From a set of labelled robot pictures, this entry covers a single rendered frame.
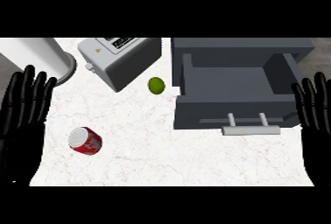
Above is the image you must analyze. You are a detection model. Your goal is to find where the white cylindrical container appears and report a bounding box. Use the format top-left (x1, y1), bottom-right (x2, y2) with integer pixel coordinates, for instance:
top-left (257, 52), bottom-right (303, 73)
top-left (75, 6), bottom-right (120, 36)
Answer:
top-left (0, 38), bottom-right (78, 88)

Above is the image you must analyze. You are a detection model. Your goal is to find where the dark grey drawer cabinet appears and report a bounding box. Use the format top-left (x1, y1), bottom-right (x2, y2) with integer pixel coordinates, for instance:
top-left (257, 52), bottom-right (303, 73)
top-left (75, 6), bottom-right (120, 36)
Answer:
top-left (170, 38), bottom-right (316, 88)

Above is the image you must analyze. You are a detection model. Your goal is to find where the red soda can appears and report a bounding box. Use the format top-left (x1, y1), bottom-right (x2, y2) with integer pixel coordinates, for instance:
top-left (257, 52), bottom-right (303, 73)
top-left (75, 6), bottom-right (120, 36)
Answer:
top-left (66, 126), bottom-right (103, 157)

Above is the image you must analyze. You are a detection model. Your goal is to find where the dark grey open drawer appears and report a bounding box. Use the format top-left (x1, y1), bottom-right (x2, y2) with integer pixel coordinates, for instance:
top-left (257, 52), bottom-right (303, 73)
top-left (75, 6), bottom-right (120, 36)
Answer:
top-left (171, 52), bottom-right (306, 130)

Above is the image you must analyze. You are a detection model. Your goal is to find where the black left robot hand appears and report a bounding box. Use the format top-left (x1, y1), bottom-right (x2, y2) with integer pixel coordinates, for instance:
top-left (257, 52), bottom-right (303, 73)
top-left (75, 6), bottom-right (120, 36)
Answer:
top-left (0, 64), bottom-right (57, 187)

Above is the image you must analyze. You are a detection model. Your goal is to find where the green lime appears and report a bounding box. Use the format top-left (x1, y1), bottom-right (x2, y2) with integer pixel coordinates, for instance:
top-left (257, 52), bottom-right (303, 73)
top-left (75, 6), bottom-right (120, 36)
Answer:
top-left (146, 76), bottom-right (167, 95)

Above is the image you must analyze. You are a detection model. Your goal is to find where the grey toaster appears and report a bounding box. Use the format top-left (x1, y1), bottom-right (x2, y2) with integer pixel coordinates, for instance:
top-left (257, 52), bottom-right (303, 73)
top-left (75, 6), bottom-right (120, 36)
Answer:
top-left (77, 38), bottom-right (162, 94)

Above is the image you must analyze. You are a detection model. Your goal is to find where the pale grey drawer handle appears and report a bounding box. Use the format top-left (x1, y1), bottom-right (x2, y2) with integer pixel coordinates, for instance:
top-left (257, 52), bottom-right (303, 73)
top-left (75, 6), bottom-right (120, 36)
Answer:
top-left (221, 112), bottom-right (282, 137)

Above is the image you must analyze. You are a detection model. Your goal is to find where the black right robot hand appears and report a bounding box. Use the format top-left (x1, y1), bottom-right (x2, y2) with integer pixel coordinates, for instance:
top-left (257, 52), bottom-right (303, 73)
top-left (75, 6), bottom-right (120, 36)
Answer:
top-left (289, 72), bottom-right (331, 187)

